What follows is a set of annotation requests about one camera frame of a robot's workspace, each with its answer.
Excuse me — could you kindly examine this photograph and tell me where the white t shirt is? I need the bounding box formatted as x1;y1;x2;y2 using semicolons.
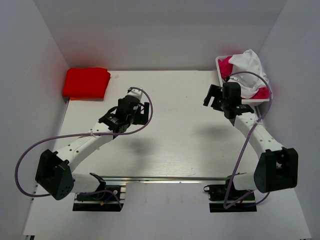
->
228;49;269;99

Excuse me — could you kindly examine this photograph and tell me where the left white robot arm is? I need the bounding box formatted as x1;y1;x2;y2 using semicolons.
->
35;95;153;200

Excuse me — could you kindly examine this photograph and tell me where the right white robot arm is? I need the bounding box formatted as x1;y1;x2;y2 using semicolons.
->
203;82;299;200

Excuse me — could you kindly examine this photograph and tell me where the white plastic basket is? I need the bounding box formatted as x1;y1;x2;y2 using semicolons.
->
215;55;269;107

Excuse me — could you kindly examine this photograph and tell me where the magenta t shirt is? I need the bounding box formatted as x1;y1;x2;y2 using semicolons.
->
218;56;270;99

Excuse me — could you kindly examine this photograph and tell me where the folded red t shirt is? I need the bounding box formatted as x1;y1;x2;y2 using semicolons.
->
62;67;111;100

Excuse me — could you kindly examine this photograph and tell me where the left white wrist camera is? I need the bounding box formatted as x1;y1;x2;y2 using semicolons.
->
127;87;143;102

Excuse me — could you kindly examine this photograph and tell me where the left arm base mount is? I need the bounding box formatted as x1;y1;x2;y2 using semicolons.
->
72;173;126;212

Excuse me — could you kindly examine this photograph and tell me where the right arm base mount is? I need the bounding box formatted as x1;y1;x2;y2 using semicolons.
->
203;174;258;213

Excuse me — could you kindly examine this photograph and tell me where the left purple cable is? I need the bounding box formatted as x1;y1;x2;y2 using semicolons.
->
14;86;154;198

